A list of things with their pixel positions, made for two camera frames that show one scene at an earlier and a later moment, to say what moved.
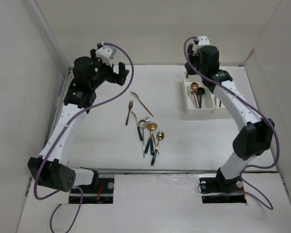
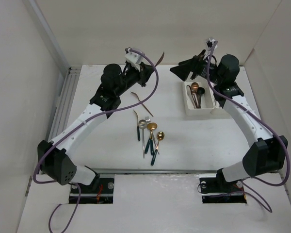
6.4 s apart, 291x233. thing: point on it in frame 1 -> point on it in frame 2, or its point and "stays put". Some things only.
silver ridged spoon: [142, 124] stays put
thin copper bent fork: [141, 102] stays put
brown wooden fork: [130, 106] -> [158, 62]
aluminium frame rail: [57, 110] stays put
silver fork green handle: [148, 120] stays put
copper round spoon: [194, 87] stays put
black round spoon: [201, 91] stays put
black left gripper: [119, 78] -> [143, 75]
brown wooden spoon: [189, 49] -> [195, 99]
